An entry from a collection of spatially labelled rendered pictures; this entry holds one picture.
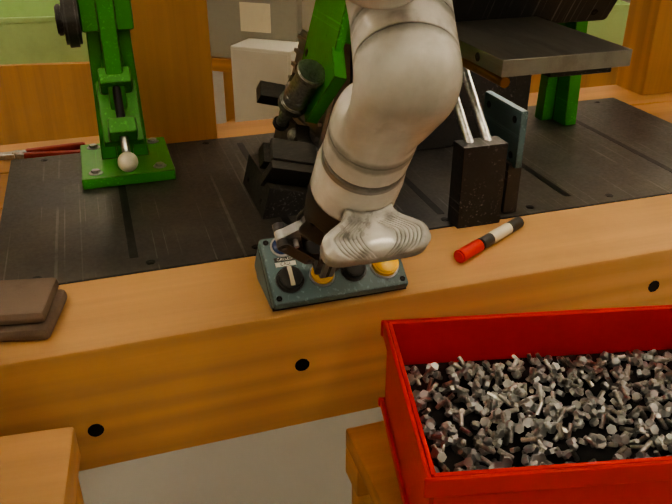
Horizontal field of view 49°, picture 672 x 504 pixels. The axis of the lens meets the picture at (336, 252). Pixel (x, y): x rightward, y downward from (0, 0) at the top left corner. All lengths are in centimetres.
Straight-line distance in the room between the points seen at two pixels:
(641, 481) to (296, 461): 136
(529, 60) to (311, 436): 134
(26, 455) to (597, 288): 64
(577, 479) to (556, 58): 45
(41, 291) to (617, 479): 56
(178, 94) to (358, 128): 80
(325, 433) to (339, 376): 114
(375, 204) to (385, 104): 14
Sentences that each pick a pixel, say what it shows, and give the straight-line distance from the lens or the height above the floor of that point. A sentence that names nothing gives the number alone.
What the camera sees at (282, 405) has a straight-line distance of 84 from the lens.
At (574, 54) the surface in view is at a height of 113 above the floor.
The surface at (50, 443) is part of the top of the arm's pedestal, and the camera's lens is 74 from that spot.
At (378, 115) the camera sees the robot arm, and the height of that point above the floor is 117.
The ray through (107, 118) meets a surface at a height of 99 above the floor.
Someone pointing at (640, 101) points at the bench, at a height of 88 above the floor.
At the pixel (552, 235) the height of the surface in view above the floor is 90.
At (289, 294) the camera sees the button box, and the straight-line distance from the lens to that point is 77.
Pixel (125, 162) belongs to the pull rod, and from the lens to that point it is 106.
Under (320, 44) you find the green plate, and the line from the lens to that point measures 97.
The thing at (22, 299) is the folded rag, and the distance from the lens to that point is 80.
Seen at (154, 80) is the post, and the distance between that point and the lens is 128.
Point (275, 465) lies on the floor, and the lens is 190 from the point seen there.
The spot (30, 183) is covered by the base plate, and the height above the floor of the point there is 90.
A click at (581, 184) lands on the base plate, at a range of 113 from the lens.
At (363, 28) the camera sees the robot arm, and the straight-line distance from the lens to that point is 49.
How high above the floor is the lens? 132
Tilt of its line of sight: 28 degrees down
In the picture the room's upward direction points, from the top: straight up
